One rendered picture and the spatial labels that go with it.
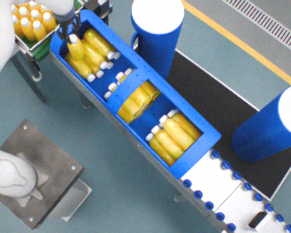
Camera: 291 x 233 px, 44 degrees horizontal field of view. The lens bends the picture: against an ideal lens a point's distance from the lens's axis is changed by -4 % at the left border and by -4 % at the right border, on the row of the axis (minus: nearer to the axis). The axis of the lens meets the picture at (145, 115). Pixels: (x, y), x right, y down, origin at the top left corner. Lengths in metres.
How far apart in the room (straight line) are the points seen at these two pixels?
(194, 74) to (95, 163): 0.99
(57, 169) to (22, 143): 0.21
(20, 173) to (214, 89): 1.75
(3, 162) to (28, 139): 0.31
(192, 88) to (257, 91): 0.59
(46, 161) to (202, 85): 1.49
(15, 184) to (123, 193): 1.40
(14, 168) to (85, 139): 1.41
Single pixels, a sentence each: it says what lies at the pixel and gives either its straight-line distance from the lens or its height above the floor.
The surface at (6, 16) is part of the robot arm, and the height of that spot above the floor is 1.73.
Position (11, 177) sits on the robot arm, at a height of 1.37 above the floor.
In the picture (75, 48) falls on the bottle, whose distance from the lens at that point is 1.71.
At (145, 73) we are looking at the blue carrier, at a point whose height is 1.22.
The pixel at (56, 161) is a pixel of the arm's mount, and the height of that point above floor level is 1.10.
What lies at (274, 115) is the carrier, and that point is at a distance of 1.95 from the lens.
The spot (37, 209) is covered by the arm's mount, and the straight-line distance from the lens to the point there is 1.68.
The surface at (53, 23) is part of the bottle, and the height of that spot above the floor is 1.02.
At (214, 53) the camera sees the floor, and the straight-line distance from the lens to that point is 3.09.
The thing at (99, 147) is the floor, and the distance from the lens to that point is 2.78.
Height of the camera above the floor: 2.73
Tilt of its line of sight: 75 degrees down
